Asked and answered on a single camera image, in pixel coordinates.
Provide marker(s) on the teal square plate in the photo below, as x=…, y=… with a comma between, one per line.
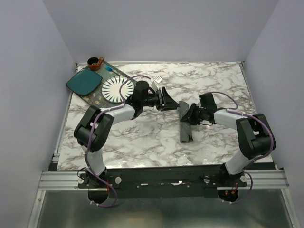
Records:
x=84, y=82

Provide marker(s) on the white striped round plate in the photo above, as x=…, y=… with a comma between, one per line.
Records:
x=114, y=88

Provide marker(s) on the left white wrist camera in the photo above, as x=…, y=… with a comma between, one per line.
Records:
x=156, y=83

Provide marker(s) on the floral rectangular serving tray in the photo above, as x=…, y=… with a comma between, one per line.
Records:
x=95, y=98

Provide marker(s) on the aluminium frame rail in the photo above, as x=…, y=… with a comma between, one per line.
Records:
x=58, y=181

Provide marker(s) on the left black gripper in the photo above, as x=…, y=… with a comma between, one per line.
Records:
x=169, y=103

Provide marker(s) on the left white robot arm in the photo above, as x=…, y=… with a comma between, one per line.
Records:
x=93, y=129

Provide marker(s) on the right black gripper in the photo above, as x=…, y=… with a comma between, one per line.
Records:
x=189, y=116

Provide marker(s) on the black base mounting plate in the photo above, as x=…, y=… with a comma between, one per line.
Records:
x=164, y=182

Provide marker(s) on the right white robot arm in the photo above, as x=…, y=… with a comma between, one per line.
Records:
x=255, y=138

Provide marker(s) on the grey cloth napkin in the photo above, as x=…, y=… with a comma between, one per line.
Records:
x=185, y=127

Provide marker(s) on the orange ceramic mug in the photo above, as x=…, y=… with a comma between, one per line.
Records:
x=95, y=63

